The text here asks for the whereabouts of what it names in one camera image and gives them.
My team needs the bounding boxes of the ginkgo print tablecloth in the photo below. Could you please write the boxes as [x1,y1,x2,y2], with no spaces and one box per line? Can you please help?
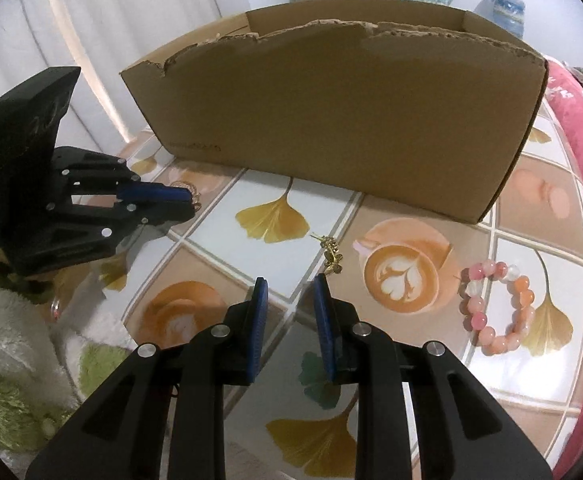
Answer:
[51,127,583,480]

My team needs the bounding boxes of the white green fleece clothing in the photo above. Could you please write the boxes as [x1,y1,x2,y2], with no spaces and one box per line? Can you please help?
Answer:
[0,260,132,456]

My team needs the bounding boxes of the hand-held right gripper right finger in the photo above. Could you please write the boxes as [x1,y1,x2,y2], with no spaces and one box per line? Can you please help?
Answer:
[312,273,555,480]

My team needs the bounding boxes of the white curtain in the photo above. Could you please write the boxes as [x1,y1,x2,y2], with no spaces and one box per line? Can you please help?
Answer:
[0,0,247,146]

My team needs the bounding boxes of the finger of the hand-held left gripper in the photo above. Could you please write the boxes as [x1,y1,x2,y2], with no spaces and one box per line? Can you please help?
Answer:
[55,146,192,204]
[48,203,197,254]

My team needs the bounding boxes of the pink bead bracelet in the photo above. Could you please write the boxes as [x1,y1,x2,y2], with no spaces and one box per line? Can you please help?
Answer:
[459,259,537,353]

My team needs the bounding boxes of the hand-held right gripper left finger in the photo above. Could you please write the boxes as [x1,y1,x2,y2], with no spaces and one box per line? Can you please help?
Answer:
[25,276,271,480]

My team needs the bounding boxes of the brown cardboard box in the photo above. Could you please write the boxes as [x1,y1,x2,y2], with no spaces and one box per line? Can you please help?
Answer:
[120,0,549,226]

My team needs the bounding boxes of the gold dangle earring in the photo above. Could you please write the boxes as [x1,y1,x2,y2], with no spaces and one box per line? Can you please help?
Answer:
[310,232,345,275]

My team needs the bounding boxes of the blue water jug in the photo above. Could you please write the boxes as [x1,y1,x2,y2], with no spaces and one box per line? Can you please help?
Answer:
[474,0,527,38]

